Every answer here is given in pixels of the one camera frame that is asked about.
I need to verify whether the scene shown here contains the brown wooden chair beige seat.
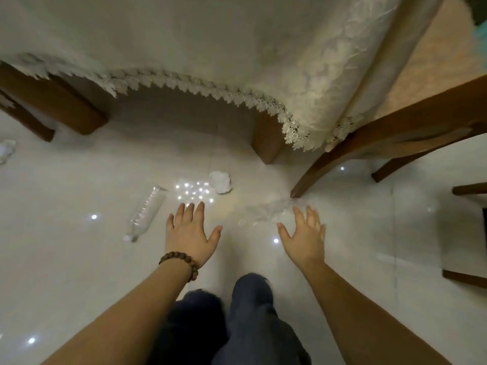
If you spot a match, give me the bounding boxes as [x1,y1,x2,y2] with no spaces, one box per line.
[290,0,487,199]

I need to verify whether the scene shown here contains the crumpled white paper ball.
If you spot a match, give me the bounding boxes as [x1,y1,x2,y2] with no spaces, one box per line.
[208,171,233,195]

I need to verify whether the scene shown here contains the dark brown wooden chair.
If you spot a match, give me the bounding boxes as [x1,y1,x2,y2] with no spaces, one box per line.
[442,183,487,289]

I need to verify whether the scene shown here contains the person's right forearm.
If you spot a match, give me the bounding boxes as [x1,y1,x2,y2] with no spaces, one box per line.
[301,261,451,365]

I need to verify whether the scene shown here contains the dark blue jeans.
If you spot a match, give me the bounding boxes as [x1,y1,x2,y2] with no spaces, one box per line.
[146,273,312,365]

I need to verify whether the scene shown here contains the person's left hand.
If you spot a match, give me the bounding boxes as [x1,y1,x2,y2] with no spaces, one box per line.
[165,202,223,269]

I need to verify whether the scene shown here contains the person's left forearm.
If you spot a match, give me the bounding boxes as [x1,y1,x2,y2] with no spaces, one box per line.
[41,258,191,365]

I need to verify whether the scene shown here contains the crumpled clear plastic bag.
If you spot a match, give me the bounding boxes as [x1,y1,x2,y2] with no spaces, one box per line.
[238,195,317,227]

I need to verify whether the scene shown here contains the thick brown wooden table leg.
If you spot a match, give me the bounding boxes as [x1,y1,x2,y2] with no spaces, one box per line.
[0,61,110,136]
[0,89,56,143]
[251,112,287,166]

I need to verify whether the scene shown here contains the brown wooden bead bracelet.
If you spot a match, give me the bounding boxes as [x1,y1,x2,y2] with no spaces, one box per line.
[159,251,200,283]

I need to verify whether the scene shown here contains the clear empty plastic bottle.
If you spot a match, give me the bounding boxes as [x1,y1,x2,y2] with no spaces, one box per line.
[123,185,168,243]

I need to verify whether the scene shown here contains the white lace tablecloth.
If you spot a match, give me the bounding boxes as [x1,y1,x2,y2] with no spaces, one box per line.
[0,0,446,152]

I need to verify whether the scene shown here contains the person's right hand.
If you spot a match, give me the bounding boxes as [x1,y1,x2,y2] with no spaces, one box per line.
[276,205,326,269]

